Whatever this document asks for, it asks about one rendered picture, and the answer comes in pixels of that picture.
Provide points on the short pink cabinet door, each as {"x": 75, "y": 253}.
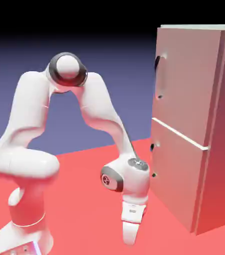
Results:
{"x": 176, "y": 175}

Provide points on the pink cabinet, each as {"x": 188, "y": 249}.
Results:
{"x": 216, "y": 129}

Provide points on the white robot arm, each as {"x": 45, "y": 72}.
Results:
{"x": 28, "y": 111}

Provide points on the tall pink cabinet door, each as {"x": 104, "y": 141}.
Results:
{"x": 188, "y": 83}

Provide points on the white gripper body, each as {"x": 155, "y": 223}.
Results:
{"x": 130, "y": 232}

